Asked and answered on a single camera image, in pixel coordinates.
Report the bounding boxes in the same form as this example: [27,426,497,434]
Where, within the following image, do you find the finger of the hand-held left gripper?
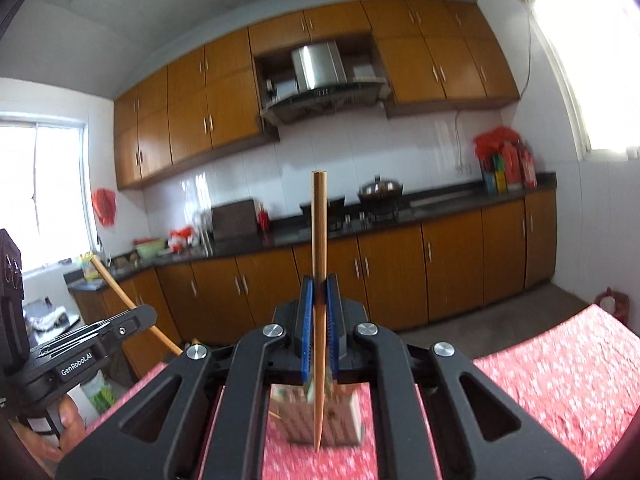
[29,304,159,360]

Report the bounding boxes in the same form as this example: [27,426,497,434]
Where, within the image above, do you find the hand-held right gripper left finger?
[54,275,317,480]

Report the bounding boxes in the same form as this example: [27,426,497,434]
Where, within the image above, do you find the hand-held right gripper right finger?
[326,274,586,480]

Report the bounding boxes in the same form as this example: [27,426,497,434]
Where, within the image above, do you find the wooden chopstick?
[311,170,330,452]
[89,254,184,357]

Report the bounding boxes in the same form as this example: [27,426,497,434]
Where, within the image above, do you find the beige slatted utensil holder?
[269,379,364,449]

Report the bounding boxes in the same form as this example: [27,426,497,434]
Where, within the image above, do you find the person's left hand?
[9,394,87,467]

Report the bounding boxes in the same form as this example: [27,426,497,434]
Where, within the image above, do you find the green and white plastic bottle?
[81,370,117,417]

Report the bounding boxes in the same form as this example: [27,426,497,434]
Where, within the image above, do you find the green bowl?
[134,239,166,261]

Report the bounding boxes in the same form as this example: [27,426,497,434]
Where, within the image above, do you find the dark kitchen countertop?
[67,172,559,292]

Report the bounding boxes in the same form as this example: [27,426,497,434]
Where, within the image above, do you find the red and white packet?
[168,227,196,252]

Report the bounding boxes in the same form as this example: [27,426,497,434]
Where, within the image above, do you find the gas stove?
[299,205,402,232]

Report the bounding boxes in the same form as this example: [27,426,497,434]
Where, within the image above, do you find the hanging red plastic bag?
[91,188,118,227]

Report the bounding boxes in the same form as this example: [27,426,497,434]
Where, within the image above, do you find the wooden lower kitchen cabinets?
[70,190,559,362]

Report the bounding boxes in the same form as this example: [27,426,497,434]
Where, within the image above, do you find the wooden kitchen cabinets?
[70,190,559,362]
[113,0,521,191]

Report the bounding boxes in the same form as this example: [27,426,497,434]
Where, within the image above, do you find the brown box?
[210,199,259,241]

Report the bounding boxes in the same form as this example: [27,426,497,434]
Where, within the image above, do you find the wok with metal lid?
[357,175,405,207]

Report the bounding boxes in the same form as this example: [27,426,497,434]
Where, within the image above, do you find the red floral tablecloth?
[85,304,640,480]

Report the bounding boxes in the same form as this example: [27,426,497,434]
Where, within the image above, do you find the colourful knife block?
[482,155,509,194]

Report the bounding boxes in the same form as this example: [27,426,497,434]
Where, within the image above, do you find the wooden upper kitchen cabinets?
[113,0,521,191]

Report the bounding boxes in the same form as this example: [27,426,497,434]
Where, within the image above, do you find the red bottles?
[500,142,539,191]

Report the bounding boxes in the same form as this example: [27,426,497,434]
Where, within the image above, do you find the steel range hood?
[259,42,389,126]

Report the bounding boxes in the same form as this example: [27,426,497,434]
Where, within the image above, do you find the red bag on floor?
[599,287,631,324]

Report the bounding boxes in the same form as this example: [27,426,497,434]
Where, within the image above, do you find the bright side window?
[516,0,640,162]

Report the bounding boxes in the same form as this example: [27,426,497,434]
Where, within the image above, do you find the window with metal frame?
[0,119,97,274]

